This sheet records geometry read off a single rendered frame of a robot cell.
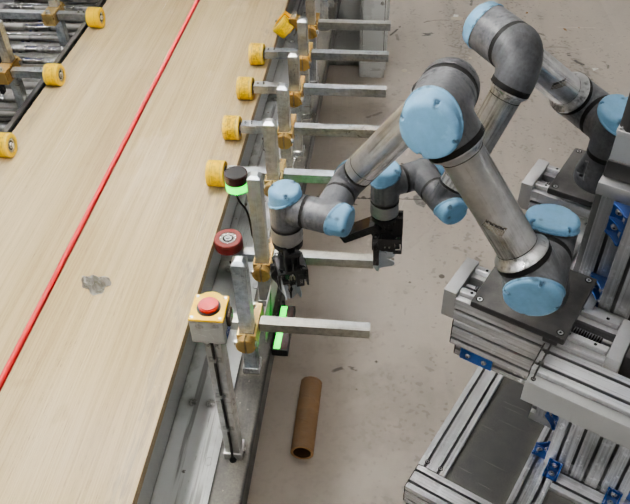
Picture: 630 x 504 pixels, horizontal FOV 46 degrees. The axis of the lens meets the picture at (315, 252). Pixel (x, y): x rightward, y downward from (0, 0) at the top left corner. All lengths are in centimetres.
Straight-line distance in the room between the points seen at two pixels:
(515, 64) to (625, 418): 79
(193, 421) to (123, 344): 31
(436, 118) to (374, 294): 192
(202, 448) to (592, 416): 96
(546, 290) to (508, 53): 54
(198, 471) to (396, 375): 115
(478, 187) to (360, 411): 153
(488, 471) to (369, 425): 51
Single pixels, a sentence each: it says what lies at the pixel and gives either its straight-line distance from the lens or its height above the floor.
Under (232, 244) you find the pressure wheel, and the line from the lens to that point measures 207.
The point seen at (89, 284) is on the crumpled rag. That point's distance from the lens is 205.
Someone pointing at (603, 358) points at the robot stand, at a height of 98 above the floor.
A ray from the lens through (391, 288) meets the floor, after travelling 320.
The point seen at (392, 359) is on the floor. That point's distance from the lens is 294.
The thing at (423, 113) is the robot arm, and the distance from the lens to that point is 132.
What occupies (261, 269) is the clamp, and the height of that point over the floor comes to 87.
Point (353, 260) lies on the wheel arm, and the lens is 207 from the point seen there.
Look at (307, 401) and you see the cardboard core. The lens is 271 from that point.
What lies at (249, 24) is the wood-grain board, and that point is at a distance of 321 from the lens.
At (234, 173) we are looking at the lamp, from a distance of 188.
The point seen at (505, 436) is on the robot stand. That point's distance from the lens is 253.
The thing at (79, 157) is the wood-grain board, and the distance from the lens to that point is 253.
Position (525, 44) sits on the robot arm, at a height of 151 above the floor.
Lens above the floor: 229
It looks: 43 degrees down
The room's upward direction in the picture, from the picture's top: 2 degrees counter-clockwise
